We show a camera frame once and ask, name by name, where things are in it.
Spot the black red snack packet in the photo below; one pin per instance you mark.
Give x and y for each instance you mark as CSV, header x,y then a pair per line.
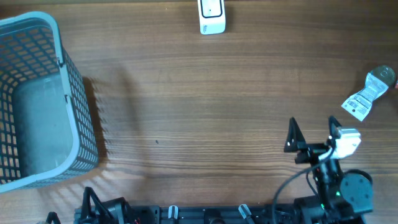
x,y
360,103

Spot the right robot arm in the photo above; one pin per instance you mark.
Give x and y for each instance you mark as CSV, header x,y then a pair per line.
x,y
338,196

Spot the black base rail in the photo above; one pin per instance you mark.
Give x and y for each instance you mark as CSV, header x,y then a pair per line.
x,y
214,214

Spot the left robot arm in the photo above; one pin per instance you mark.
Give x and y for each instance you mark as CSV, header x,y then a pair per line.
x,y
93,210

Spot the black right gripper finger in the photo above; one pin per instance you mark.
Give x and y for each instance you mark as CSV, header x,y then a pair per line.
x,y
295,140
333,125

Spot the grey plastic mesh basket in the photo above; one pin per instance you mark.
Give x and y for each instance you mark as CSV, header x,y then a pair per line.
x,y
46,131

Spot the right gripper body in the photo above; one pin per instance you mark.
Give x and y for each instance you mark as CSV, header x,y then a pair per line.
x,y
311,152

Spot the silver tin can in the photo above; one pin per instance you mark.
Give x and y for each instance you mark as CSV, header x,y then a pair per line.
x,y
385,74

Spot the white barcode scanner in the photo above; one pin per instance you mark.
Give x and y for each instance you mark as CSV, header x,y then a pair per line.
x,y
211,16

